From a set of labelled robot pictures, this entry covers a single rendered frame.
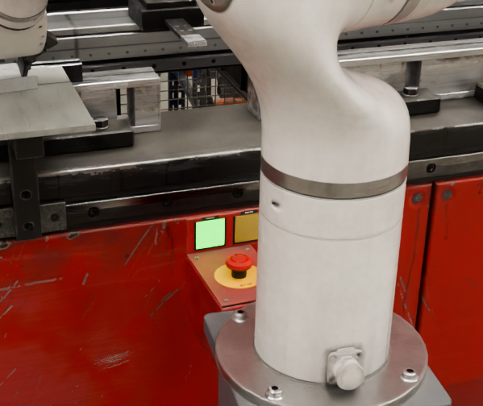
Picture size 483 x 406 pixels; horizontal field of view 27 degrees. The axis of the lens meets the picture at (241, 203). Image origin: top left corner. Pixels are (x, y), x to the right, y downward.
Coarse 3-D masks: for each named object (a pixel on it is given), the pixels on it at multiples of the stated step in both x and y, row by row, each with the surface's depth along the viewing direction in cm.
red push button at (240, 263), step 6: (228, 258) 146; (234, 258) 146; (240, 258) 146; (246, 258) 146; (228, 264) 145; (234, 264) 145; (240, 264) 144; (246, 264) 145; (234, 270) 145; (240, 270) 144; (246, 270) 145; (234, 276) 146; (240, 276) 146
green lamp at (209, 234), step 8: (200, 224) 151; (208, 224) 151; (216, 224) 152; (224, 224) 152; (200, 232) 151; (208, 232) 152; (216, 232) 152; (200, 240) 152; (208, 240) 152; (216, 240) 153; (200, 248) 153
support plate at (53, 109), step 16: (48, 80) 156; (64, 80) 156; (0, 96) 149; (16, 96) 149; (32, 96) 149; (48, 96) 150; (64, 96) 150; (0, 112) 143; (16, 112) 143; (32, 112) 144; (48, 112) 144; (64, 112) 144; (80, 112) 144; (0, 128) 138; (16, 128) 138; (32, 128) 138; (48, 128) 138; (64, 128) 139; (80, 128) 140
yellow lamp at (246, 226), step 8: (240, 216) 153; (248, 216) 153; (256, 216) 154; (240, 224) 153; (248, 224) 154; (256, 224) 154; (240, 232) 154; (248, 232) 155; (256, 232) 155; (240, 240) 155; (248, 240) 155
